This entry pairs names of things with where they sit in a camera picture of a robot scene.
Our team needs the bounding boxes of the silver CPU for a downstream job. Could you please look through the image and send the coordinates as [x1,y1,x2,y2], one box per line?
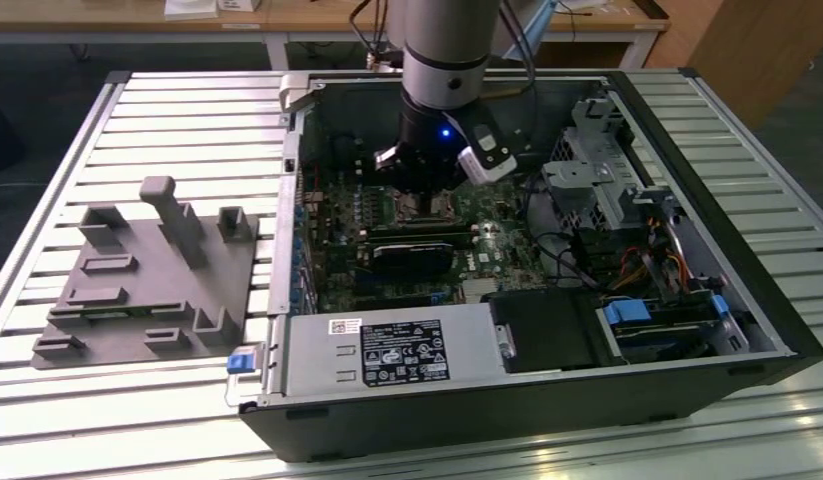
[407,197,447,217]

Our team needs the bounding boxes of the metal socket cover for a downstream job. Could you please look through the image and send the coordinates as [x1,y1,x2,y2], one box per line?
[392,192,459,224]

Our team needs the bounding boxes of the CPU socket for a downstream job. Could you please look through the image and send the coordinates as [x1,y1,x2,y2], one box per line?
[389,192,464,227]

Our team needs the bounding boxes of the green motherboard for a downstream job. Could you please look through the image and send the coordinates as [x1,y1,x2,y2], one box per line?
[301,158,566,314]

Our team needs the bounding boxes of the black graphics card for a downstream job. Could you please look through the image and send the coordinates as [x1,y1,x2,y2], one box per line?
[368,241,457,277]

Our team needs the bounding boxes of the grey case release latch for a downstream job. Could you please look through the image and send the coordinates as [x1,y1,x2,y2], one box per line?
[276,74,327,112]

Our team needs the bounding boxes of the grey metal drive cage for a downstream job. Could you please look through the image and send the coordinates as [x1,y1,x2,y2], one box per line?
[540,97,686,234]

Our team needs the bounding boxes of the small silver heatsink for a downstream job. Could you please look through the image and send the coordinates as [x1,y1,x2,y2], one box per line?
[463,279,504,302]

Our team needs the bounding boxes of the pale blue teach pendant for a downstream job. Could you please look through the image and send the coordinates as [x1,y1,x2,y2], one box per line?
[501,0,560,59]

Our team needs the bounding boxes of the black plastic shroud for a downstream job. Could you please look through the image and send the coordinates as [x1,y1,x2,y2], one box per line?
[483,288,626,374]

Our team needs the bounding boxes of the silver power supply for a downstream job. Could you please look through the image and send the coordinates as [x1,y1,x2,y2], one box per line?
[276,302,507,396]

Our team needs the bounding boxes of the white papers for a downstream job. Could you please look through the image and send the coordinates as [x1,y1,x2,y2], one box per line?
[558,0,650,17]

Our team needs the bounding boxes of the hard disk in blue carrier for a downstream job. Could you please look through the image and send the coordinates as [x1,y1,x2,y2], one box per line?
[598,297,730,364]

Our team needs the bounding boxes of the blue plastic case latch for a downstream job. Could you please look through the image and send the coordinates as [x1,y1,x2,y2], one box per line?
[225,348,260,376]

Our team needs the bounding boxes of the grey parts rack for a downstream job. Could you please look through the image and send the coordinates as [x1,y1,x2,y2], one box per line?
[30,175,263,370]

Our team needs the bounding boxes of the black PC case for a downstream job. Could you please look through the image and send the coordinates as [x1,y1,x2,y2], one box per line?
[239,68,823,464]

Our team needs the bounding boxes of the wooden desk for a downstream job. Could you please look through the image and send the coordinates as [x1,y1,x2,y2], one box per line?
[0,0,670,71]

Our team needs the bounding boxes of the wooden cabinet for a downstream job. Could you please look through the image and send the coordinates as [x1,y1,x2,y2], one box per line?
[650,0,823,129]

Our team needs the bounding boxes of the small silver wrist camera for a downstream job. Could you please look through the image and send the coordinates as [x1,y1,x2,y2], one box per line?
[372,145,404,171]

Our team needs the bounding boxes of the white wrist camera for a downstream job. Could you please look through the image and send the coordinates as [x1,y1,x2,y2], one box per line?
[455,122,517,185]

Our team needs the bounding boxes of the black cable bundle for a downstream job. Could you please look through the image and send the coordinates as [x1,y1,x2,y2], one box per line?
[527,227,619,291]

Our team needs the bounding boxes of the coloured power wire bundle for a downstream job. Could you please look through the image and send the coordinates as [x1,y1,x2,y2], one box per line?
[607,214,692,296]

